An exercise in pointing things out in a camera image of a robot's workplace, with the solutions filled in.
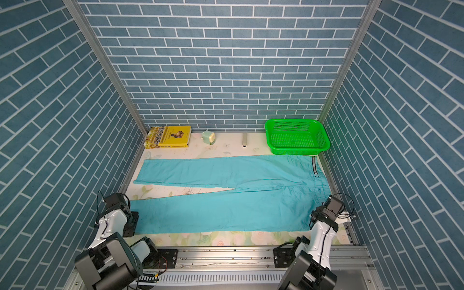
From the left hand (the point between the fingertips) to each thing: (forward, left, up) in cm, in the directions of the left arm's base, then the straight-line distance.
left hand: (136, 221), depth 83 cm
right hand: (+3, -91, +4) cm, 91 cm away
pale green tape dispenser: (+49, -29, +7) cm, 57 cm away
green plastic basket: (+55, -86, +2) cm, 102 cm away
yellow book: (+52, 0, +3) cm, 52 cm away
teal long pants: (+14, -63, +2) cm, 64 cm away
